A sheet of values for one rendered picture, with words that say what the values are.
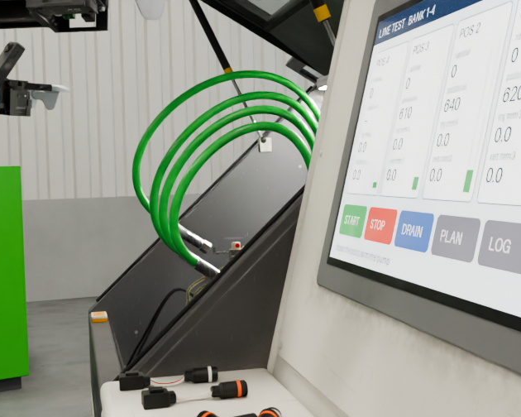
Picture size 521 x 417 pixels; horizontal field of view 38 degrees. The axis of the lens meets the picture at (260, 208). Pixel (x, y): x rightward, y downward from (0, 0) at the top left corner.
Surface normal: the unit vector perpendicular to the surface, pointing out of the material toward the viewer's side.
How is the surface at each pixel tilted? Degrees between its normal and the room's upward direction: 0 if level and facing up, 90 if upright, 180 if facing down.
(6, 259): 90
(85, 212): 90
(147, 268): 90
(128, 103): 90
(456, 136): 76
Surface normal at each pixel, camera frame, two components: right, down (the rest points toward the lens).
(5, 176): 0.48, 0.04
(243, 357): 0.25, 0.04
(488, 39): -0.95, -0.20
